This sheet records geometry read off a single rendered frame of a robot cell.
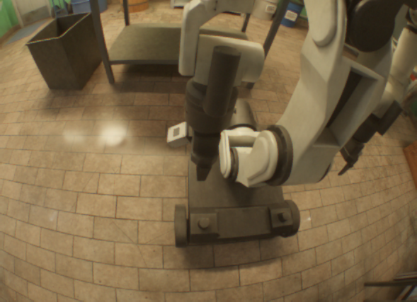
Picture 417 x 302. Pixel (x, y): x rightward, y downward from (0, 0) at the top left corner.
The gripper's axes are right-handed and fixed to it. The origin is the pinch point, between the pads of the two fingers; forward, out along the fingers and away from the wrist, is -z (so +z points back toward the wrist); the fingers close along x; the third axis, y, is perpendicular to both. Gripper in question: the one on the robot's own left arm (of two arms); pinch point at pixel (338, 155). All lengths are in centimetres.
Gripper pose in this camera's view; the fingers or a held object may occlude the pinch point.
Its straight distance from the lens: 64.9
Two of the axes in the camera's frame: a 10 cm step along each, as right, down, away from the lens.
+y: 9.9, 0.3, 1.5
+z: 1.4, -6.5, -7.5
